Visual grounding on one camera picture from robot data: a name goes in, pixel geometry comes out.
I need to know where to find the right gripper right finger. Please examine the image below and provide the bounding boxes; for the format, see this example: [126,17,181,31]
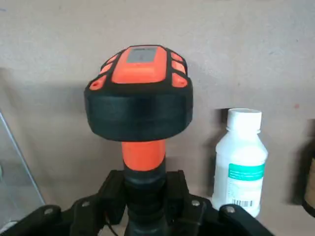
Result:
[163,169,273,236]

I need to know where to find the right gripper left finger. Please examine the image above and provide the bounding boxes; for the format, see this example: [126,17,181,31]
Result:
[0,169,129,236]

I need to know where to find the black orange barcode scanner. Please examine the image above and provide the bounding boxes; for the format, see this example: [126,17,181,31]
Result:
[83,45,195,236]

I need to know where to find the white medicine bottle green label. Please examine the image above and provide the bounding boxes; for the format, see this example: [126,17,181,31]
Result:
[211,108,269,218]

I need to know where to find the brown medicine bottle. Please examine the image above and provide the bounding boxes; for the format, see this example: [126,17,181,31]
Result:
[301,137,315,220]

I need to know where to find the clear acrylic stepped shelf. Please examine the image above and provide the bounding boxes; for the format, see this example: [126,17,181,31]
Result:
[0,108,47,227]

